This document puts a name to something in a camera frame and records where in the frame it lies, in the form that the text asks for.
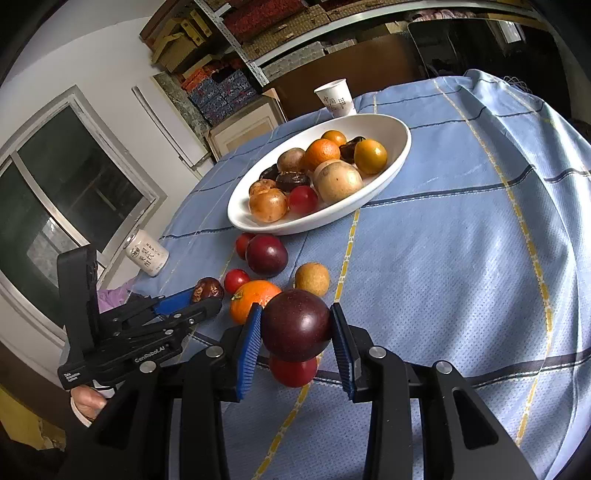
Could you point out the sliding glass window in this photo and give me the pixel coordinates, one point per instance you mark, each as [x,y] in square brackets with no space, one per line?
[69,184]

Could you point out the white paper cup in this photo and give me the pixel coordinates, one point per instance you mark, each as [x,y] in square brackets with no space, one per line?
[334,99]

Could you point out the person's left hand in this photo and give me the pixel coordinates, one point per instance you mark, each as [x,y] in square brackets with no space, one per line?
[85,401]

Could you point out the yellow green orange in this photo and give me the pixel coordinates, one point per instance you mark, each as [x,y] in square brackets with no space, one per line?
[370,154]

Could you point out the pale framed panel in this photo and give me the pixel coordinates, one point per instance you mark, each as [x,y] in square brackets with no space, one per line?
[244,131]

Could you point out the red cherry tomato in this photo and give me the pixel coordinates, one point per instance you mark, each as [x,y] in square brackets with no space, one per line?
[303,199]
[237,280]
[244,243]

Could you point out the blue checked tablecloth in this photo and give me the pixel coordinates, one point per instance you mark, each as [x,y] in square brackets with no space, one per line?
[438,254]

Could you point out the brown round fruit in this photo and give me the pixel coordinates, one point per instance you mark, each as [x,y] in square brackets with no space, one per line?
[291,159]

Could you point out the stack of flat boxes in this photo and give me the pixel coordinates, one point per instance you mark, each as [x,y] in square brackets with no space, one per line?
[277,18]

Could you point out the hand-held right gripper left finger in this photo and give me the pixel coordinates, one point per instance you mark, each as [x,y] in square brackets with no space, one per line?
[249,350]

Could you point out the white metal shelf rack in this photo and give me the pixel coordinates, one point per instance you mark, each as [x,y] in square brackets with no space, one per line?
[231,32]

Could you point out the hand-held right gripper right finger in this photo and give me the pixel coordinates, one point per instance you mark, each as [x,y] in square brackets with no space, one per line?
[344,355]

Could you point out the white oval plate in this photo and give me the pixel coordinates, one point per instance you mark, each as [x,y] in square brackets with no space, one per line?
[392,138]

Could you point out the large red tomato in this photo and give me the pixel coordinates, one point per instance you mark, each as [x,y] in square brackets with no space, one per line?
[293,371]

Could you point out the green marbled slab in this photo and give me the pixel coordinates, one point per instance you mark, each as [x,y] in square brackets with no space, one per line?
[180,106]

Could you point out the white drink can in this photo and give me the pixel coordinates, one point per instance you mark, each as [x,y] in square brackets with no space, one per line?
[147,254]

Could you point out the pink cloth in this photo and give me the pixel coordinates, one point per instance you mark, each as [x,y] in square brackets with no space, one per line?
[438,14]

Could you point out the tan round pear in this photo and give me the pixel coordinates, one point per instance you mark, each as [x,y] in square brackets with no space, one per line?
[339,184]

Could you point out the brown wooden board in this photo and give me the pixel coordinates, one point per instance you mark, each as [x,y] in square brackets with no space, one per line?
[369,60]

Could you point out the black glossy board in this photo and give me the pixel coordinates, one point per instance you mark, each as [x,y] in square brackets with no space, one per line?
[461,50]

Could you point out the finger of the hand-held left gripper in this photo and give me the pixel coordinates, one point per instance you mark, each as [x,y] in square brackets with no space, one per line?
[198,313]
[175,300]

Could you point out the brown longan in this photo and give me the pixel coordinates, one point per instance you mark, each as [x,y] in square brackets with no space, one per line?
[262,187]
[268,205]
[312,278]

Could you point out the pile of patterned boxes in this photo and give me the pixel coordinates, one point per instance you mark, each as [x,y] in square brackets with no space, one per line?
[217,92]

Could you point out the brown red date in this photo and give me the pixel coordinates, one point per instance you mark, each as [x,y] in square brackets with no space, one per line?
[348,148]
[207,290]

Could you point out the dark red plum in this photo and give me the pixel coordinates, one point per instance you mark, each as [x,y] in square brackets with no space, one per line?
[266,254]
[295,325]

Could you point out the small orange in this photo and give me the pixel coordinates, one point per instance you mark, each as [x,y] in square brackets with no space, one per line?
[333,137]

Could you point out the dark small water chestnut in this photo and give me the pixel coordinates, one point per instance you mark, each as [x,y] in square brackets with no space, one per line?
[270,171]

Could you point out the purple cloth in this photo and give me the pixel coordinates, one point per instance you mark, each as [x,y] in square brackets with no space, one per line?
[113,300]

